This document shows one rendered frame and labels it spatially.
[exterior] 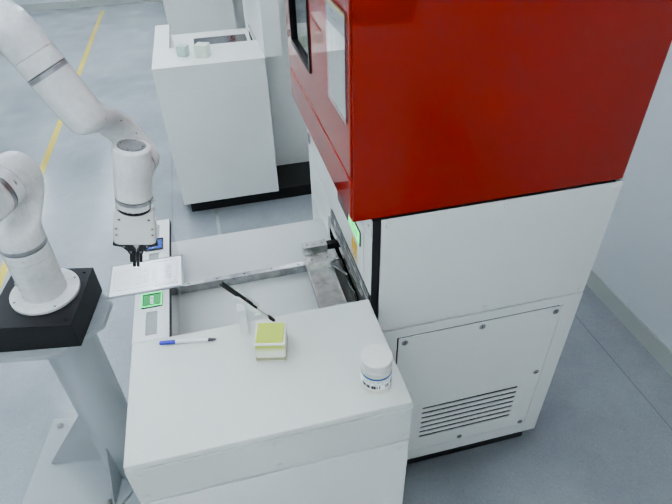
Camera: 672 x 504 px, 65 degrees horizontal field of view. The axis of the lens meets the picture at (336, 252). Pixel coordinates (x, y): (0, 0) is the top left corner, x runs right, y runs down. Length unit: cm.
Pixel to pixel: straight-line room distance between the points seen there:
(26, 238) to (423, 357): 117
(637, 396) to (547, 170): 152
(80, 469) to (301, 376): 138
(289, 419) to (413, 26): 85
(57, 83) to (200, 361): 68
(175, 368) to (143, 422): 15
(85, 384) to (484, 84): 150
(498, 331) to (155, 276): 106
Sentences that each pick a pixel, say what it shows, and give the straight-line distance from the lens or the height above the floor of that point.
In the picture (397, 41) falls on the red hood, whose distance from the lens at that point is 112.
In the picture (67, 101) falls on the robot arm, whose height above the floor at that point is 154.
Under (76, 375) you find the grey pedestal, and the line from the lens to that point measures 192.
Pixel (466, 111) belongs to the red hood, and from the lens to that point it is 124.
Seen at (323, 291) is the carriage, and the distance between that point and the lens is 160.
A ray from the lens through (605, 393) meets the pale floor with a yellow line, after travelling 269.
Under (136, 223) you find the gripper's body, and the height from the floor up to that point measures 123.
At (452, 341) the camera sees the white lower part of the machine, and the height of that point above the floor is 72.
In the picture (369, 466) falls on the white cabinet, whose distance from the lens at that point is 140.
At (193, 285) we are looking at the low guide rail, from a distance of 174.
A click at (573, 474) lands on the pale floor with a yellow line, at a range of 240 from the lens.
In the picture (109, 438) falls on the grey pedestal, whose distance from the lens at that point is 218.
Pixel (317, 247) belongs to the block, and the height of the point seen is 90.
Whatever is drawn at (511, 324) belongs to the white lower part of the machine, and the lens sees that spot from 177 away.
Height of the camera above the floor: 196
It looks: 38 degrees down
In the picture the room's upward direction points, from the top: 2 degrees counter-clockwise
